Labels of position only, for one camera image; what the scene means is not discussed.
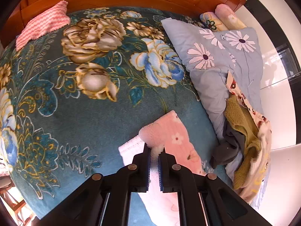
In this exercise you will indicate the wooden chair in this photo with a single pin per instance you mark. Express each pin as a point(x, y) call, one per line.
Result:
point(11, 202)

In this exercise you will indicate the dark grey garment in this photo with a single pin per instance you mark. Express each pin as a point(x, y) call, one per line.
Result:
point(227, 150)

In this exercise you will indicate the pink white zigzag cloth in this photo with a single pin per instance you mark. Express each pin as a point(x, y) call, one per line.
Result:
point(40, 26)

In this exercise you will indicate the pink flower print pillow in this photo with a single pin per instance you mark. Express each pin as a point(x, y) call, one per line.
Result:
point(229, 16)

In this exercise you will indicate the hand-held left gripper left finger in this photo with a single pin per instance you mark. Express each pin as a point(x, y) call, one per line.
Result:
point(147, 169)

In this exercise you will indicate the light blue daisy quilt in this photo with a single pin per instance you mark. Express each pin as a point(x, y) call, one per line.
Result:
point(223, 58)

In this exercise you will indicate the olive green knit sweater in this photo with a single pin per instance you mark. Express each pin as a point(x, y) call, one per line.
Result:
point(244, 141)

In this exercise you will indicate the teal floral blanket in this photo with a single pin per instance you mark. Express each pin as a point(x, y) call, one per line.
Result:
point(94, 98)

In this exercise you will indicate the pink fleece floral garment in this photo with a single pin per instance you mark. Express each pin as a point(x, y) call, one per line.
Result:
point(172, 134)

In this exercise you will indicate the yellow flower print pillow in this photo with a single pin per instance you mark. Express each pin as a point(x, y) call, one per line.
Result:
point(211, 21)

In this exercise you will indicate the pile of mixed clothes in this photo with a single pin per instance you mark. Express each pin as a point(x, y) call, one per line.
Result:
point(259, 146)

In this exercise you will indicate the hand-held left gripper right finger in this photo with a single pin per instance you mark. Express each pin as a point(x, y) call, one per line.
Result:
point(160, 169)

